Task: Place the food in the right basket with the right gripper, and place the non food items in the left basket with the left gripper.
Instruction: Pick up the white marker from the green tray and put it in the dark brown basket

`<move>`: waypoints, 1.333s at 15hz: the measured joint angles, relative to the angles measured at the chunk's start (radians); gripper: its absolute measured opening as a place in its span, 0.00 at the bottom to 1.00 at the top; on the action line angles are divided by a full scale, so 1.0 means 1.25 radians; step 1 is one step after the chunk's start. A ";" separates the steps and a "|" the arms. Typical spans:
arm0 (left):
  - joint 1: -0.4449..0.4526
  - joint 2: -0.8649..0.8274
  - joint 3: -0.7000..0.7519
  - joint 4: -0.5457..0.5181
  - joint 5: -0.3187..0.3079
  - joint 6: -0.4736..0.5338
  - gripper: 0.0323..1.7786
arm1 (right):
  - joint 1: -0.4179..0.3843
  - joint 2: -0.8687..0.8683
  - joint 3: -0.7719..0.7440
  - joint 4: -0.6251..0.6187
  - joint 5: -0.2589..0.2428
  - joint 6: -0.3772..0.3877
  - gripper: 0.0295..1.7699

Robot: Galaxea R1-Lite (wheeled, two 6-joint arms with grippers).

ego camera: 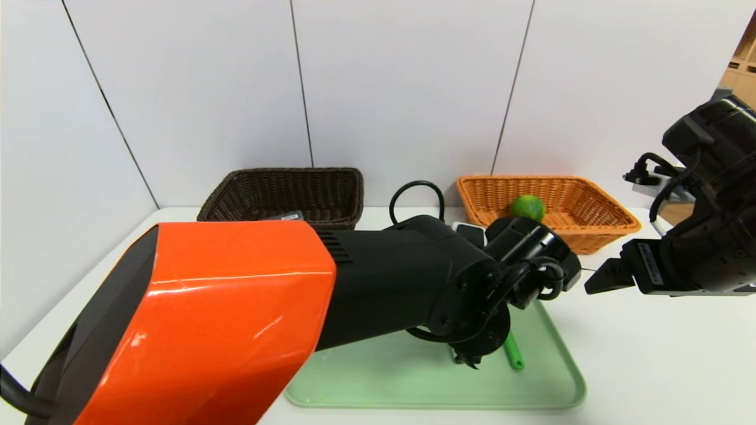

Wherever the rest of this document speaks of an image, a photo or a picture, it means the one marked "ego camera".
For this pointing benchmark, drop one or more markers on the green lime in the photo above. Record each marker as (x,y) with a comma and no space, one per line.
(527,208)

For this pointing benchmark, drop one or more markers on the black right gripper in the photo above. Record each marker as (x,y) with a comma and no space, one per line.
(649,265)

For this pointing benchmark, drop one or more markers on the orange wicker basket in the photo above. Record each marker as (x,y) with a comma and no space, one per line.
(590,227)

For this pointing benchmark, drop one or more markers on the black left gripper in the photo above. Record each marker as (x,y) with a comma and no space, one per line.
(466,356)

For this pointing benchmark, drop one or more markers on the dark brown wicker basket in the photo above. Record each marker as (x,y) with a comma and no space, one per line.
(283,192)

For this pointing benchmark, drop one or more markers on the wooden shelf unit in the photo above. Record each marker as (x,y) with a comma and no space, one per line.
(744,71)

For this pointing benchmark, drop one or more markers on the light green plastic tray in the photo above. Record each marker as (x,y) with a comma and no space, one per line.
(384,383)

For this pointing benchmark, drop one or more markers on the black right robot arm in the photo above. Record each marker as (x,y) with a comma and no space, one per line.
(720,206)

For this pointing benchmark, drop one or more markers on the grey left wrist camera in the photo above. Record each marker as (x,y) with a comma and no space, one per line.
(469,234)

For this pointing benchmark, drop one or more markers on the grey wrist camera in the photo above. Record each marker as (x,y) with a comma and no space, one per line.
(469,234)
(649,180)

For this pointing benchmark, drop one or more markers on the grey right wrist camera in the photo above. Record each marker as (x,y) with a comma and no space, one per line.
(649,180)

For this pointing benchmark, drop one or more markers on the grey transparent pencil lead case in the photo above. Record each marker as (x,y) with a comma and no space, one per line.
(286,216)

